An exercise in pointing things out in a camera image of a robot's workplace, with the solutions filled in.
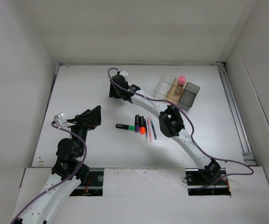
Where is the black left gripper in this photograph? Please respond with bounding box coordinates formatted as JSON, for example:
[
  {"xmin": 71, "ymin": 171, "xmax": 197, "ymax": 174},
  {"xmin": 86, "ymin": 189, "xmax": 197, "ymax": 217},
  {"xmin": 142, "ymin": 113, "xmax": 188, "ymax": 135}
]
[{"xmin": 66, "ymin": 105, "xmax": 101, "ymax": 156}]

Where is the pink capped patterned tube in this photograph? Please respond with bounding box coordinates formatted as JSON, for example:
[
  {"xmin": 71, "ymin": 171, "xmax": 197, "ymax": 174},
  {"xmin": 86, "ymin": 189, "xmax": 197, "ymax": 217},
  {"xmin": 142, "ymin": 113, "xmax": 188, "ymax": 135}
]
[{"xmin": 174, "ymin": 76, "xmax": 186, "ymax": 94}]

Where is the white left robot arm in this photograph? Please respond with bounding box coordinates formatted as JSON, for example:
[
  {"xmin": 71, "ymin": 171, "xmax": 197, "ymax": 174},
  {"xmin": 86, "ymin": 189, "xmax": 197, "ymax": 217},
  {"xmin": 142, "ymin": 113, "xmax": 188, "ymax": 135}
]
[{"xmin": 11, "ymin": 105, "xmax": 101, "ymax": 224}]

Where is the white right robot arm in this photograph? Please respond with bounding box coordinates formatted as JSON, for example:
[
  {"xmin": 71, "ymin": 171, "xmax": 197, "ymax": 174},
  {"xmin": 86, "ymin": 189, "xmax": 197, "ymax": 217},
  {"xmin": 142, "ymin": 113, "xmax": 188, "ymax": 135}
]
[{"xmin": 109, "ymin": 73, "xmax": 221, "ymax": 186}]

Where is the purple highlighter marker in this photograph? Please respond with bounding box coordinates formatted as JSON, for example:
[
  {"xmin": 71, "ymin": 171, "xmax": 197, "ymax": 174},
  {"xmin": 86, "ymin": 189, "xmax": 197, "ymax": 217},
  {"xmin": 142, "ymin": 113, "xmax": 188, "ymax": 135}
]
[{"xmin": 134, "ymin": 115, "xmax": 140, "ymax": 133}]

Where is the green highlighter marker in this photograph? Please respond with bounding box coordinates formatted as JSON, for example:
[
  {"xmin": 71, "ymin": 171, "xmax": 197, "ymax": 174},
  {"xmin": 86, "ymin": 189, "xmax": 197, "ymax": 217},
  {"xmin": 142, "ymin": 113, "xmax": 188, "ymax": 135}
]
[{"xmin": 116, "ymin": 124, "xmax": 135, "ymax": 131}]

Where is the orange highlighter marker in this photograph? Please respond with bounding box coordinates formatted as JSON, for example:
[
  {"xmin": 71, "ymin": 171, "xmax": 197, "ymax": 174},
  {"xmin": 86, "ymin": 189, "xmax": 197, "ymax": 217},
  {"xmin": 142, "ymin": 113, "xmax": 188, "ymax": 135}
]
[{"xmin": 139, "ymin": 116, "xmax": 146, "ymax": 134}]

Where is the teal pen clear cap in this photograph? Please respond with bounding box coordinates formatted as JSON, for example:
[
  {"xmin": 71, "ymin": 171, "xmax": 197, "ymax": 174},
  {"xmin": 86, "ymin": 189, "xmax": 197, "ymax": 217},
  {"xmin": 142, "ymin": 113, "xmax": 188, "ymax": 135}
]
[{"xmin": 149, "ymin": 116, "xmax": 157, "ymax": 140}]

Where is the pink pen clear cap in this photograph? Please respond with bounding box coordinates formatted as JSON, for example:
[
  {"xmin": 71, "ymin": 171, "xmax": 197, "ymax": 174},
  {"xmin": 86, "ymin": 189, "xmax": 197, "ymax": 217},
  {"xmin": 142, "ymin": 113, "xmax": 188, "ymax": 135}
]
[{"xmin": 146, "ymin": 117, "xmax": 152, "ymax": 143}]

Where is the clear plastic bin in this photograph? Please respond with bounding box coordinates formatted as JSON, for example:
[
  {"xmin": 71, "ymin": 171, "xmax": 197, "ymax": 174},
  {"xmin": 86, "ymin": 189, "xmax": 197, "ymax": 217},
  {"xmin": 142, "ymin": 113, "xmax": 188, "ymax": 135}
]
[{"xmin": 153, "ymin": 74, "xmax": 175, "ymax": 99}]

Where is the amber plastic bin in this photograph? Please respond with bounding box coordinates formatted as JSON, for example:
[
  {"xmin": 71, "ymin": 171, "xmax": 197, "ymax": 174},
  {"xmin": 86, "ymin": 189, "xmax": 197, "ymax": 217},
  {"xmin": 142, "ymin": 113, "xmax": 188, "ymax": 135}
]
[{"xmin": 166, "ymin": 78, "xmax": 187, "ymax": 104}]

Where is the grey smoked plastic bin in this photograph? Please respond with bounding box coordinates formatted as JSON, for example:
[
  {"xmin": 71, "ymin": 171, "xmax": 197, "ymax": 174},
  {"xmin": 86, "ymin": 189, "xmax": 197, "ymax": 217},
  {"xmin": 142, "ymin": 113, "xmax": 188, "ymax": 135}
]
[{"xmin": 178, "ymin": 82, "xmax": 200, "ymax": 112}]

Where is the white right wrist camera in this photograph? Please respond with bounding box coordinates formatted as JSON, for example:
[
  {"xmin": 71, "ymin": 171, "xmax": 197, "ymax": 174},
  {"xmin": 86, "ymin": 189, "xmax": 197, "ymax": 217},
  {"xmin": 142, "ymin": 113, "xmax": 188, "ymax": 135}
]
[{"xmin": 118, "ymin": 70, "xmax": 129, "ymax": 81}]

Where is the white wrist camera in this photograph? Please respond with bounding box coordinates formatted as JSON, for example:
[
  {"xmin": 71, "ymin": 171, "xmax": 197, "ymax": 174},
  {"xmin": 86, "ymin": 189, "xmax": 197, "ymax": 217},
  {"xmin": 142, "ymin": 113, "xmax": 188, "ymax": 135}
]
[
  {"xmin": 54, "ymin": 113, "xmax": 68, "ymax": 128},
  {"xmin": 118, "ymin": 70, "xmax": 129, "ymax": 81}
]

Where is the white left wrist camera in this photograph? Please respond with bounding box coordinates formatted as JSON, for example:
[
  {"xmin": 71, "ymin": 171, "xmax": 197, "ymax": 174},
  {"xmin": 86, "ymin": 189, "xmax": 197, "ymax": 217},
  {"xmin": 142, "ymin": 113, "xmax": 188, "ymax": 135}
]
[{"xmin": 54, "ymin": 113, "xmax": 68, "ymax": 128}]

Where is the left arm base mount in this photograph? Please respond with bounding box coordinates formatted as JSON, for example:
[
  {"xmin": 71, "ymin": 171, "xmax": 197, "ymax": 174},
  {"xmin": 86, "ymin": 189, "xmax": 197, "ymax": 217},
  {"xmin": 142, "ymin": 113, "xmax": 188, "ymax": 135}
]
[{"xmin": 70, "ymin": 170, "xmax": 104, "ymax": 196}]

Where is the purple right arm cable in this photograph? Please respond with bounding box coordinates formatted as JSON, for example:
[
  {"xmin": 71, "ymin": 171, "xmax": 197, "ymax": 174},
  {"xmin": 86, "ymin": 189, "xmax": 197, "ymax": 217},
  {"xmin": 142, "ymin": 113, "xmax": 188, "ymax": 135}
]
[{"xmin": 107, "ymin": 68, "xmax": 255, "ymax": 190}]

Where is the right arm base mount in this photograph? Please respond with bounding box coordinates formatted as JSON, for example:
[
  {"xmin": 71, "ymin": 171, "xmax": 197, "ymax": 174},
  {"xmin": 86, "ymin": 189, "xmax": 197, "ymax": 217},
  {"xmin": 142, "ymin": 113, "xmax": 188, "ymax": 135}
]
[{"xmin": 183, "ymin": 168, "xmax": 231, "ymax": 196}]

